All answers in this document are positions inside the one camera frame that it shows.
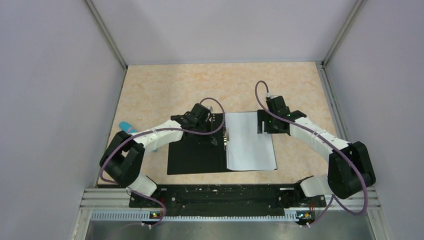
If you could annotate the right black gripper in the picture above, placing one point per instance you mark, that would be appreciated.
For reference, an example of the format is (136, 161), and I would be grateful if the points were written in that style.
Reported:
(263, 116)

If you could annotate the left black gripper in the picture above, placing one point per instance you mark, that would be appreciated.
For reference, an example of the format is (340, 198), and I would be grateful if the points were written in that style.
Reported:
(208, 139)

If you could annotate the paper sheet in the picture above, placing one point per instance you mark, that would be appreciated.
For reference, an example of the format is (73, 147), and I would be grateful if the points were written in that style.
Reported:
(246, 148)

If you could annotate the grey black folder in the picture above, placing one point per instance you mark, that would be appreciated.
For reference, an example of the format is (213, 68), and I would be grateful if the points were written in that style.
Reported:
(189, 157)

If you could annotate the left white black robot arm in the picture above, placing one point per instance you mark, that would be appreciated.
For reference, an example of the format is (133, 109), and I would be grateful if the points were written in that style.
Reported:
(122, 159)

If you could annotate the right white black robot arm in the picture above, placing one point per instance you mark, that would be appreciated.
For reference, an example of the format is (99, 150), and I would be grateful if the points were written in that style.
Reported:
(349, 164)

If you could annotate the cyan marker pen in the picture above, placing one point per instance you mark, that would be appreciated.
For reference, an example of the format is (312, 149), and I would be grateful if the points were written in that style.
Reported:
(127, 127)

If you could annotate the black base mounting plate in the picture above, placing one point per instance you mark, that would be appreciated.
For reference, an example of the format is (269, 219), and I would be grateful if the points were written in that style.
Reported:
(227, 200)

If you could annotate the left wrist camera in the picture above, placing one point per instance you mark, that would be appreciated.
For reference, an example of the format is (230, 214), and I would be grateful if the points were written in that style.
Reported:
(210, 108)

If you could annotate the aluminium rail frame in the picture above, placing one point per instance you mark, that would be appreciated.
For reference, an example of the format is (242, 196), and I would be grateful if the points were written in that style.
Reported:
(118, 199)

